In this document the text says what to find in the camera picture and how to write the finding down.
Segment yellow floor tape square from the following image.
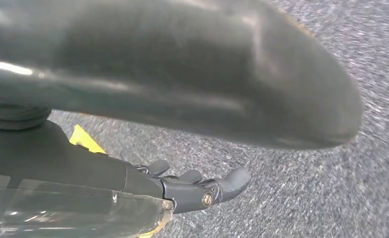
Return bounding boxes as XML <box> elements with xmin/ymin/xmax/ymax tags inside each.
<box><xmin>68</xmin><ymin>124</ymin><xmax>107</xmax><ymax>154</ymax></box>

